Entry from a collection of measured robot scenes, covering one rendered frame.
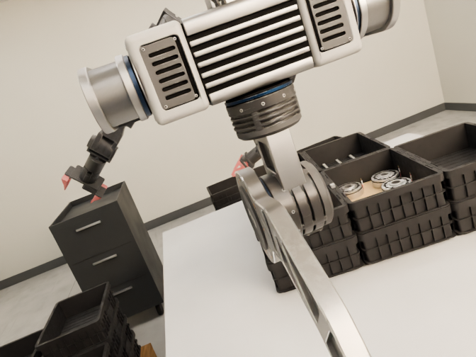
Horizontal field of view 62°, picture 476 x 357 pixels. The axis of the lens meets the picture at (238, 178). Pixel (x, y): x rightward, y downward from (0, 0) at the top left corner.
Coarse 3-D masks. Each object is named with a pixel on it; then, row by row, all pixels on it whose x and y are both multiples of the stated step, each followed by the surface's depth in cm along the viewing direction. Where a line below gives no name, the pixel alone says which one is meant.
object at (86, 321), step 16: (96, 288) 213; (64, 304) 211; (80, 304) 213; (96, 304) 215; (112, 304) 205; (48, 320) 194; (64, 320) 210; (80, 320) 206; (96, 320) 177; (112, 320) 194; (48, 336) 187; (64, 336) 175; (80, 336) 177; (96, 336) 179; (112, 336) 185; (128, 336) 211; (48, 352) 176; (64, 352) 178; (80, 352) 178; (112, 352) 182; (128, 352) 201
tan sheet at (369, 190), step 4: (364, 184) 156; (368, 184) 154; (372, 184) 153; (364, 188) 152; (368, 188) 151; (372, 188) 149; (376, 188) 148; (380, 188) 147; (364, 192) 149; (368, 192) 148; (372, 192) 146; (376, 192) 145; (360, 196) 147; (364, 196) 145; (352, 200) 145
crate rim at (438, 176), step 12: (372, 156) 155; (408, 156) 140; (336, 168) 156; (432, 168) 123; (420, 180) 118; (432, 180) 118; (384, 192) 119; (396, 192) 118; (408, 192) 119; (348, 204) 120; (360, 204) 119; (372, 204) 119
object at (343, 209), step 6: (324, 180) 146; (330, 186) 138; (336, 192) 132; (336, 198) 128; (342, 198) 125; (342, 204) 121; (336, 210) 120; (342, 210) 120; (348, 210) 121; (336, 216) 120; (258, 240) 123
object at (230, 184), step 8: (232, 176) 330; (216, 184) 328; (224, 184) 329; (232, 184) 330; (208, 192) 311; (216, 192) 329; (224, 192) 301; (232, 192) 303; (216, 200) 302; (224, 200) 303; (232, 200) 304; (240, 200) 305; (216, 208) 303
